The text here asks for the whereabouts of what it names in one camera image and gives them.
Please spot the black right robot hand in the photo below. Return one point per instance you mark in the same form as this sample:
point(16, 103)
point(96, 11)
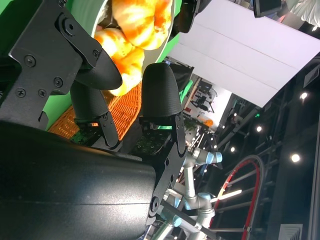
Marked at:
point(75, 195)

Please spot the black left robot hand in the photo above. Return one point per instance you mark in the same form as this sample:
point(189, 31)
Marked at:
point(188, 15)

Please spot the pale green bowl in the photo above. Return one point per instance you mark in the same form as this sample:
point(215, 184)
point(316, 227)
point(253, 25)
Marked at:
point(160, 53)

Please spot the brown chocolate cake slice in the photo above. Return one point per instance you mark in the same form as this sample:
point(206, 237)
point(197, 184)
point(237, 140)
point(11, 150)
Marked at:
point(107, 21)

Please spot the grey blue-jointed industrial robot arm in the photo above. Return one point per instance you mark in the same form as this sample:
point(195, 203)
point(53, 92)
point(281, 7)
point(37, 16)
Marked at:
point(200, 202)

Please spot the orange wicker basket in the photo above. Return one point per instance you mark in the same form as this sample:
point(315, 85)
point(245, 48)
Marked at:
point(125, 112)

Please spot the white partition panel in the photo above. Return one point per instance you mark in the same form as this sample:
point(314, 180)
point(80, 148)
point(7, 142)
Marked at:
point(237, 50)

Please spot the thin black rod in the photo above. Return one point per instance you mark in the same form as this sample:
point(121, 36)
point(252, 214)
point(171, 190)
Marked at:
point(187, 218)

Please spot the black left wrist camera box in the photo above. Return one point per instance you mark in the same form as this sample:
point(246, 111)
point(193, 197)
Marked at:
point(267, 7)

